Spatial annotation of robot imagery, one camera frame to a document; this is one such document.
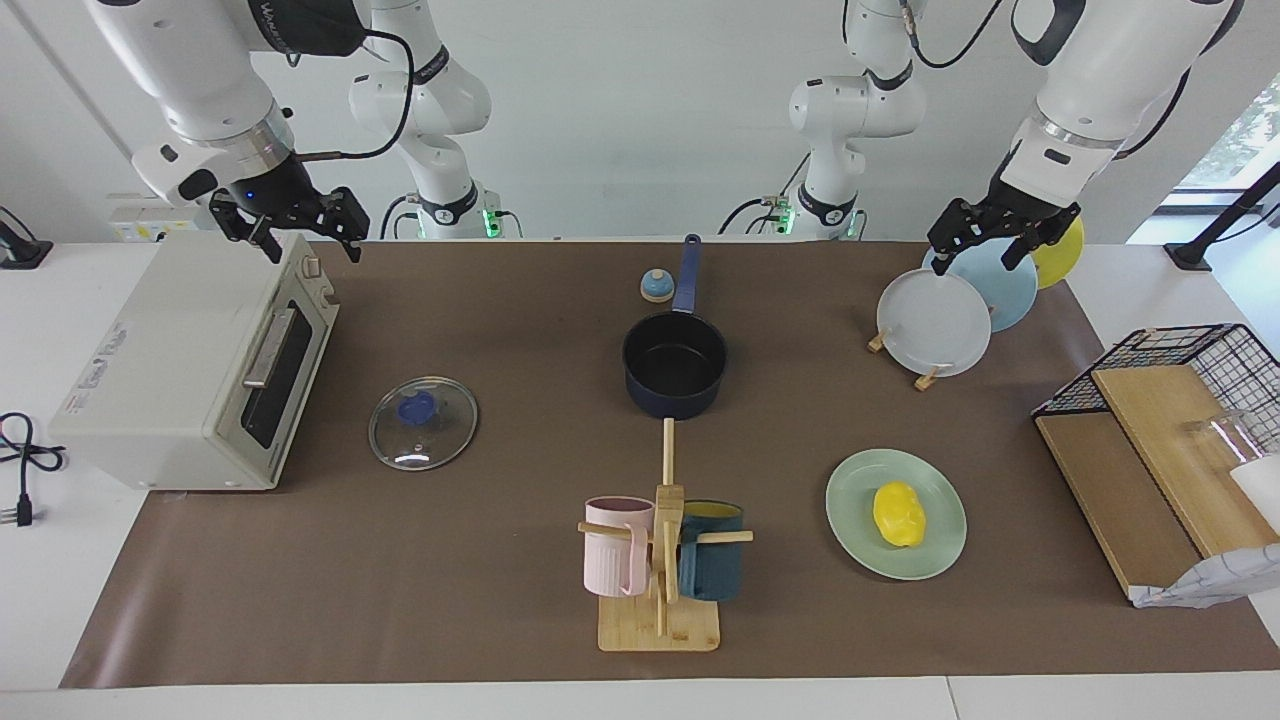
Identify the glass lid with purple knob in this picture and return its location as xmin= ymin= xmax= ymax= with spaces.
xmin=368 ymin=376 xmax=479 ymax=472

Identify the light blue plate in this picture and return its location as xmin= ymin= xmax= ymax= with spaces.
xmin=922 ymin=237 xmax=1040 ymax=333

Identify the yellow plate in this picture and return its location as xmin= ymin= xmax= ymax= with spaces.
xmin=1030 ymin=215 xmax=1086 ymax=291

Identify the grey plate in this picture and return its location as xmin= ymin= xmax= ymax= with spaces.
xmin=877 ymin=268 xmax=993 ymax=379

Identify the wooden plate rack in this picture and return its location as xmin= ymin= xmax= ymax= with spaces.
xmin=867 ymin=328 xmax=946 ymax=392

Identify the pale green plate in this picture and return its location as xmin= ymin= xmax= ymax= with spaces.
xmin=825 ymin=448 xmax=968 ymax=582

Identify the white power strip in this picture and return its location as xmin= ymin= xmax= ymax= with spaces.
xmin=105 ymin=193 xmax=216 ymax=243

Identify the black angled stand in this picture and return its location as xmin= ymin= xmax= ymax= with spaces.
xmin=1163 ymin=160 xmax=1280 ymax=271

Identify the beige toaster oven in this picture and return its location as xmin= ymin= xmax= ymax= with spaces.
xmin=48 ymin=232 xmax=341 ymax=491

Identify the clear glass cup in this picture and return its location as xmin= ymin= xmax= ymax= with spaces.
xmin=1180 ymin=410 xmax=1253 ymax=471

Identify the white plastic object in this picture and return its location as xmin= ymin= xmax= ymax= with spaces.
xmin=1230 ymin=455 xmax=1280 ymax=506

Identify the brown table mat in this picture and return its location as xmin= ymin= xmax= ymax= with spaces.
xmin=60 ymin=240 xmax=1280 ymax=689

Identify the white printed paper bag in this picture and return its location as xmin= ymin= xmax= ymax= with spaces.
xmin=1130 ymin=543 xmax=1280 ymax=609

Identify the dark teal mug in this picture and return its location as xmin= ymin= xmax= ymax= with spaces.
xmin=678 ymin=500 xmax=746 ymax=602

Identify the pink ribbed mug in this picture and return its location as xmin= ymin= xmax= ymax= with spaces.
xmin=583 ymin=496 xmax=656 ymax=598

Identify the wooden mug tree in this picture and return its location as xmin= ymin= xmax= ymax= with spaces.
xmin=577 ymin=418 xmax=754 ymax=653

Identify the black base cable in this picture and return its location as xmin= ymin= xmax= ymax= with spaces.
xmin=720 ymin=180 xmax=796 ymax=237
xmin=384 ymin=192 xmax=426 ymax=241

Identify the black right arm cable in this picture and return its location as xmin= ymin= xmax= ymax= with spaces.
xmin=290 ymin=30 xmax=417 ymax=163

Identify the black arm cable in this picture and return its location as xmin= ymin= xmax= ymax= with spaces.
xmin=898 ymin=0 xmax=1004 ymax=71
xmin=290 ymin=30 xmax=417 ymax=163

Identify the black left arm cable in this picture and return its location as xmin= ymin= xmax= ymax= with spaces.
xmin=898 ymin=0 xmax=1004 ymax=71

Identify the wooden shelf with wire frame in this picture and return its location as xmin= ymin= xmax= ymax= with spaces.
xmin=1032 ymin=323 xmax=1280 ymax=601

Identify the dark pot with purple handle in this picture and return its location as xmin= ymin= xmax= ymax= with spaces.
xmin=621 ymin=234 xmax=729 ymax=420

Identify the black power cord with plug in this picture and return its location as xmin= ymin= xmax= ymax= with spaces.
xmin=0 ymin=412 xmax=67 ymax=528

